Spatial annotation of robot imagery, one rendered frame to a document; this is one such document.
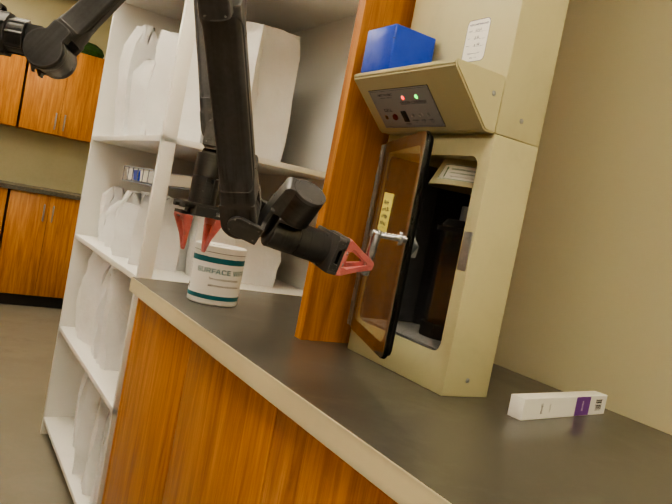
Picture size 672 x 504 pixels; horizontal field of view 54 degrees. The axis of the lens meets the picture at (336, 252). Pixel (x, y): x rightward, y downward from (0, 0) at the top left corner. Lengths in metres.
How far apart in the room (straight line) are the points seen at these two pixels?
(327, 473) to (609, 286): 0.79
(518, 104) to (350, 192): 0.43
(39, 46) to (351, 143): 0.65
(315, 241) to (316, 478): 0.37
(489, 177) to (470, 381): 0.37
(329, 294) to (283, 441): 0.44
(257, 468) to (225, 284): 0.60
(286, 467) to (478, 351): 0.40
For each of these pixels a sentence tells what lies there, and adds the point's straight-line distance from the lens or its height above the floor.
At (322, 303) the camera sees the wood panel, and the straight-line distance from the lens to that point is 1.47.
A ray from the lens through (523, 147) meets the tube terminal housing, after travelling 1.25.
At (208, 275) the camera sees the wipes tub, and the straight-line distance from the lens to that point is 1.68.
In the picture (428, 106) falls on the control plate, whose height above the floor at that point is 1.45.
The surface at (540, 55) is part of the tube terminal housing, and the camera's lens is 1.28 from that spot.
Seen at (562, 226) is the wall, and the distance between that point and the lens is 1.63.
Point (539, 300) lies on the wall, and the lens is 1.64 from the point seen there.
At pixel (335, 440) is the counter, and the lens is 0.94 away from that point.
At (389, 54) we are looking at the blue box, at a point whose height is 1.54.
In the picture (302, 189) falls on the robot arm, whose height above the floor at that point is 1.25.
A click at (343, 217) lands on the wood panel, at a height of 1.22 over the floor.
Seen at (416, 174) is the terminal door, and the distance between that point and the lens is 1.15.
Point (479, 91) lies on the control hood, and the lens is 1.18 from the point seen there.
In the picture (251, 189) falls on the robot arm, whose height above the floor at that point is 1.23.
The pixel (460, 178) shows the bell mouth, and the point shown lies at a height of 1.33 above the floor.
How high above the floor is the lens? 1.22
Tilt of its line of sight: 3 degrees down
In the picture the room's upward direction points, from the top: 11 degrees clockwise
